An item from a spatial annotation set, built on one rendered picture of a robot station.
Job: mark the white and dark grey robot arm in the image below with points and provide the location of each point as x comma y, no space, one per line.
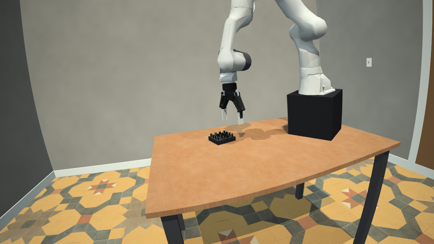
307,27

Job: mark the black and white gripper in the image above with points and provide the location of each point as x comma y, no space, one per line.
230,94

